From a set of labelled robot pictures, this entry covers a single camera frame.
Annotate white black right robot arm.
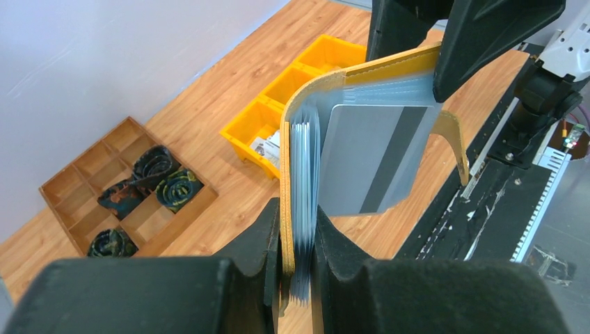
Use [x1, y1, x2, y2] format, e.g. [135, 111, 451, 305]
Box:
[366, 1, 589, 169]

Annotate yellow plastic bin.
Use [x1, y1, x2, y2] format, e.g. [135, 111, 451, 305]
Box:
[295, 34, 367, 74]
[261, 63, 319, 109]
[220, 95, 284, 179]

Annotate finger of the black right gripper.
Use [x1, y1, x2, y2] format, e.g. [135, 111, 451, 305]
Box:
[433, 0, 566, 102]
[365, 0, 454, 61]

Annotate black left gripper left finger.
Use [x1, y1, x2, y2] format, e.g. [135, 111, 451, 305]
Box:
[4, 198, 282, 333]

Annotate grey striped credit card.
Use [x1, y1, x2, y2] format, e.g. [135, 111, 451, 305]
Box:
[319, 104, 441, 216]

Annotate yellow leather card holder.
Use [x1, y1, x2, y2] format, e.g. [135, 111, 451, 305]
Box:
[278, 42, 471, 319]

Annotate yellow left plastic bin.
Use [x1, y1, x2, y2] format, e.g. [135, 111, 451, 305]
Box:
[220, 95, 284, 179]

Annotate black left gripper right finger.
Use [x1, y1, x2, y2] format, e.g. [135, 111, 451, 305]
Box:
[311, 210, 568, 333]

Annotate yellow right plastic bin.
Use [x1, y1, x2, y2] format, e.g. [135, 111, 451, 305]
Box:
[295, 34, 367, 74]

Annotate yellow middle plastic bin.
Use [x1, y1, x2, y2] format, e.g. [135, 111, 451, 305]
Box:
[261, 63, 319, 109]

